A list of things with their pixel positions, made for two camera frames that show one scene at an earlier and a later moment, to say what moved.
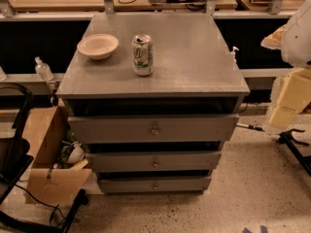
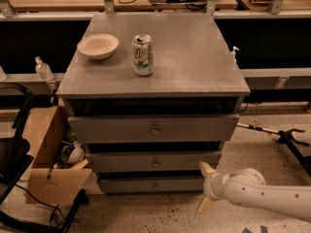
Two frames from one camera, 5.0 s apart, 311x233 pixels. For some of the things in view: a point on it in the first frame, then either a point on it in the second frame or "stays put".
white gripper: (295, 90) -> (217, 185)
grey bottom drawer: (150, 184) stays put
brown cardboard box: (45, 130) stays put
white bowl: (98, 46) stays put
